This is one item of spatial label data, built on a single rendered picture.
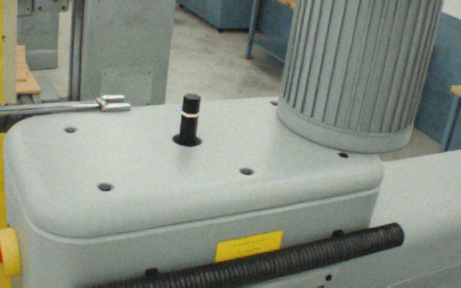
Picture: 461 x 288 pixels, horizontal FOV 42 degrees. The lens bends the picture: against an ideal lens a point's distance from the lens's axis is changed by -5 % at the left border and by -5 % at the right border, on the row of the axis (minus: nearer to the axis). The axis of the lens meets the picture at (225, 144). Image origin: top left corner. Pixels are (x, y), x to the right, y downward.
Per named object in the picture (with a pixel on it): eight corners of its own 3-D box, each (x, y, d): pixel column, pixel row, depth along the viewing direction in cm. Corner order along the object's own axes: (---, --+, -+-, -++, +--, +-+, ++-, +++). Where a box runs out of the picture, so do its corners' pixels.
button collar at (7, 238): (6, 287, 72) (3, 247, 69) (-2, 258, 77) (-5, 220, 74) (22, 285, 73) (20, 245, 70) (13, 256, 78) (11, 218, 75)
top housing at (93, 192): (42, 340, 65) (37, 220, 58) (0, 215, 85) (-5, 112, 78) (372, 262, 87) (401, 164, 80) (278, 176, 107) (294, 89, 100)
